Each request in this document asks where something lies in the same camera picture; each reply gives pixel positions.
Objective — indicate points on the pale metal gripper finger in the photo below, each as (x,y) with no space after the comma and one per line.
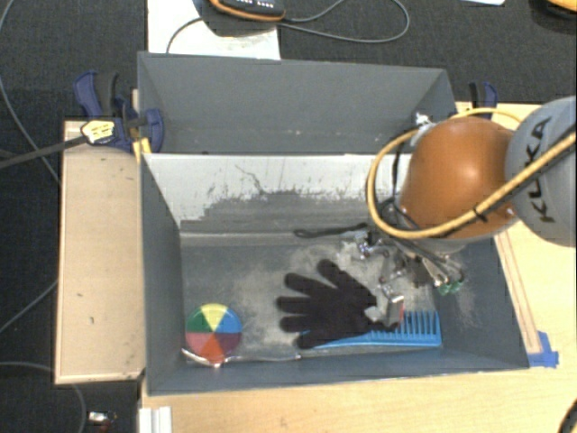
(395,307)
(366,247)

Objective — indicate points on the blue plastic comb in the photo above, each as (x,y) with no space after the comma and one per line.
(421,333)

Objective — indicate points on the black knitted glove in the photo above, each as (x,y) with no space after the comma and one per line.
(333,307)

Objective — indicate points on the silver metal spoon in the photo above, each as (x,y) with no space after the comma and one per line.
(270,358)

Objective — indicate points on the multicoloured ball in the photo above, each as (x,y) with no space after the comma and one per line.
(213,332)

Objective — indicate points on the grey metal bin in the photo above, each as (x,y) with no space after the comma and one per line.
(252,106)

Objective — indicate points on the pale wood board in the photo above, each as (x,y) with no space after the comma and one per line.
(99,251)

